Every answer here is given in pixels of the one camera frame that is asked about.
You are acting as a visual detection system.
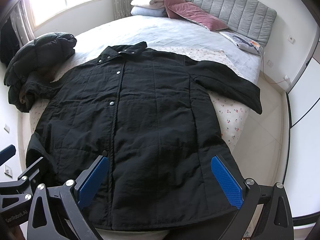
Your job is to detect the black quilted long coat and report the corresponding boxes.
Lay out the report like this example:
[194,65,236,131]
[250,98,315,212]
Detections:
[24,41,263,231]

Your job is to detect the white wardrobe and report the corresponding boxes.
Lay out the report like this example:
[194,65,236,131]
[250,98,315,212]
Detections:
[284,46,319,227]

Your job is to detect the black puffer jacket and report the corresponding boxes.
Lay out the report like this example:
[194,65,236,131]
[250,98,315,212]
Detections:
[4,33,77,113]

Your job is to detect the white cherry print sheet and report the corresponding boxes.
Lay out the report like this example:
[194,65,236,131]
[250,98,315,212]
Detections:
[29,47,250,151]

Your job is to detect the grey printed pillow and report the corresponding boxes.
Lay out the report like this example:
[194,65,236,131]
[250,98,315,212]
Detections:
[219,31,264,56]

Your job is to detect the grey padded headboard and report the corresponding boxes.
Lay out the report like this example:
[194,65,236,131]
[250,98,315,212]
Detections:
[185,0,277,47]

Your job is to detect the bed with light blue sheet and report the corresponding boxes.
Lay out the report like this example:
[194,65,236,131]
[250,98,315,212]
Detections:
[18,15,262,240]

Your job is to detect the light blue folded blanket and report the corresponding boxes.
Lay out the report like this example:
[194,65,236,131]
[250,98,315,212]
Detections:
[131,6,168,17]

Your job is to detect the white folded blanket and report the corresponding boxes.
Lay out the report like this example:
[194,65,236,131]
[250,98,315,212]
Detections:
[131,0,165,9]

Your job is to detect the white wall socket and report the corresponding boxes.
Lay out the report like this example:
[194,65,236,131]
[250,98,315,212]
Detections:
[287,35,295,44]

